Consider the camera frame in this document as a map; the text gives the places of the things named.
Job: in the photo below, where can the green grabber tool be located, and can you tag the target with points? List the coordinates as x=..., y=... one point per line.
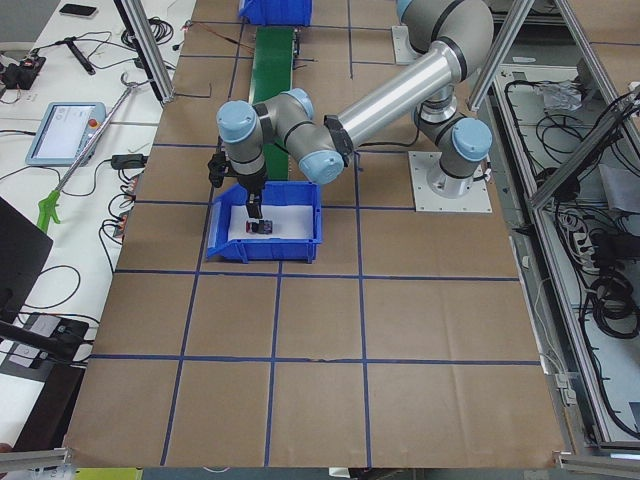
x=47, y=206

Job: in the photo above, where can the black power adapter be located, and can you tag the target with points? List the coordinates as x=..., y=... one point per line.
x=128, y=161

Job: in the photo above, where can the white foam pad left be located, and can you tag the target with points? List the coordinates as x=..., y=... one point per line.
x=284, y=222

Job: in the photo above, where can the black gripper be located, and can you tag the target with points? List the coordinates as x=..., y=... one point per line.
x=251, y=186

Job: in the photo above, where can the blue empty bin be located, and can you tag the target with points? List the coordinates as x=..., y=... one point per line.
x=276, y=12

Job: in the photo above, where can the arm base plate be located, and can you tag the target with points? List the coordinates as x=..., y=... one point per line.
x=436, y=192
x=404, y=53

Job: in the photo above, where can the teach pendant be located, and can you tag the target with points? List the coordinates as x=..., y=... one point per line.
x=64, y=131

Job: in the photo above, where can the red push button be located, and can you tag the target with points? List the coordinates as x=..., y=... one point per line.
x=259, y=227

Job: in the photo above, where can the blue bin with buttons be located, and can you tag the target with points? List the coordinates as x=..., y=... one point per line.
x=277, y=193

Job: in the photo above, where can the black smartphone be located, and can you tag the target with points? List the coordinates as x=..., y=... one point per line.
x=78, y=10

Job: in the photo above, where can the aluminium frame post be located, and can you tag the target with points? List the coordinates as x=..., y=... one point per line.
x=138, y=30

